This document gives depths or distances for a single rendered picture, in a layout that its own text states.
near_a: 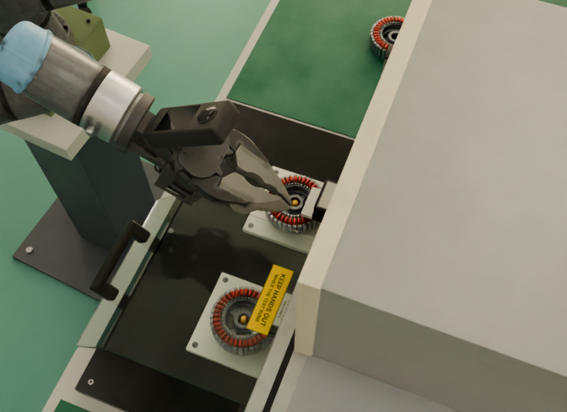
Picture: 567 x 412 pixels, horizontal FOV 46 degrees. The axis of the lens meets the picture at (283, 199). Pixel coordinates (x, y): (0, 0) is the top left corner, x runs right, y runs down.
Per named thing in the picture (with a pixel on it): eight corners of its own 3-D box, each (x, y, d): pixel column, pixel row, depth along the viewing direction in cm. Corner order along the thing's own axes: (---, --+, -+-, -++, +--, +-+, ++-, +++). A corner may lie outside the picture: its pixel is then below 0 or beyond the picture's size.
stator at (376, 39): (379, 68, 146) (381, 56, 142) (362, 32, 151) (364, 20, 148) (426, 56, 147) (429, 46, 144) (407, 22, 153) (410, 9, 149)
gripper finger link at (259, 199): (274, 218, 83) (211, 181, 82) (294, 203, 78) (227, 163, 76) (265, 238, 82) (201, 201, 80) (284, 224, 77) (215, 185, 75)
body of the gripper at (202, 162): (219, 162, 85) (136, 112, 82) (243, 135, 77) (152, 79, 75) (194, 210, 81) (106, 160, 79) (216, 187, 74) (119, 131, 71)
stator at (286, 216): (256, 224, 123) (255, 214, 119) (278, 176, 128) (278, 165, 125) (312, 243, 121) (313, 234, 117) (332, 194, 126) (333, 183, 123)
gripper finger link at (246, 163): (283, 197, 85) (221, 161, 83) (303, 181, 80) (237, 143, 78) (274, 218, 83) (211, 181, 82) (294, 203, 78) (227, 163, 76)
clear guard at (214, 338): (76, 346, 88) (62, 331, 83) (157, 200, 99) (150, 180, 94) (305, 439, 82) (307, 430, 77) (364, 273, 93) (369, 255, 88)
